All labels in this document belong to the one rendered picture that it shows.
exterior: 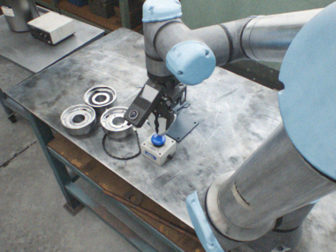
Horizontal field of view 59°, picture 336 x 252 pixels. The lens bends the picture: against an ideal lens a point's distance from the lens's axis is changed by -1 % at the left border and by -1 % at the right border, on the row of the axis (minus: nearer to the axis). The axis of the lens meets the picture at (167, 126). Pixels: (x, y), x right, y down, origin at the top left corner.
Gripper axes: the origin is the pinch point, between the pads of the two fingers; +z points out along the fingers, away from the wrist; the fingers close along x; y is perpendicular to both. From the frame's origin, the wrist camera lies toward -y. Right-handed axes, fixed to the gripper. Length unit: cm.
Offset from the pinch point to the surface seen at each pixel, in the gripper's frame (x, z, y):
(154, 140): 0.2, 1.4, -1.6
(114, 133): 13.3, 5.1, -4.3
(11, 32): 120, 20, 22
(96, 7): 170, 57, 120
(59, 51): 84, 20, 26
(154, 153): -1.5, 3.8, -3.5
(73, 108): 31.0, 5.1, -5.0
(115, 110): 19.9, 5.3, 3.0
